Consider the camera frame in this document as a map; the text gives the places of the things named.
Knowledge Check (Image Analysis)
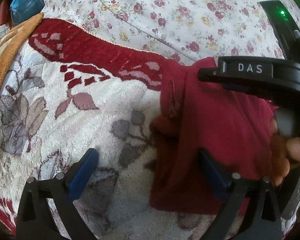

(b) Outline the floral bed sheet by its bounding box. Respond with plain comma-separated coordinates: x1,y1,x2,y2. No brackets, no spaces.
0,0,300,67

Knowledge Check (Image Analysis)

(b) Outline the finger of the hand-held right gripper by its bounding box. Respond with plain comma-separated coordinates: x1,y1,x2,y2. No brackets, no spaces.
197,57,273,101

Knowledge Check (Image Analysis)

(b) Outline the person's right hand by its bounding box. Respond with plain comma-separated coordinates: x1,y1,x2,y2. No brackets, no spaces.
269,116,300,187

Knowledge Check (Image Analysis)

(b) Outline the blue plastic bag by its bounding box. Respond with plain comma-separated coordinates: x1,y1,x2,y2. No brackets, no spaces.
10,0,45,27

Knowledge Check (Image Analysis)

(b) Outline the red cloth item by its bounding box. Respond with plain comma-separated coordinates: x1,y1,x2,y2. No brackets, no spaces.
0,0,12,27

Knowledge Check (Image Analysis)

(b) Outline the orange patterned blanket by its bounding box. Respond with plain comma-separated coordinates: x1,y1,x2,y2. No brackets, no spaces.
0,12,44,117

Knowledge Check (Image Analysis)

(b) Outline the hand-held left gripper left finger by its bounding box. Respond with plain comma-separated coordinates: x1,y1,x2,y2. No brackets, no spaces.
16,148,100,240

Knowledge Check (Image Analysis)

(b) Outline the red and white fleece blanket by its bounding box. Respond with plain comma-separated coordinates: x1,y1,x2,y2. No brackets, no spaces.
0,17,300,240

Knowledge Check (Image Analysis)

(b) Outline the dark red garment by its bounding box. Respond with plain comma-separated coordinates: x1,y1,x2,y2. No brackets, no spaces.
149,57,278,215

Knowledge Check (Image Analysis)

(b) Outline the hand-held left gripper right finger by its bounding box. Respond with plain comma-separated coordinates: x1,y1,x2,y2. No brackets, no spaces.
198,149,282,240

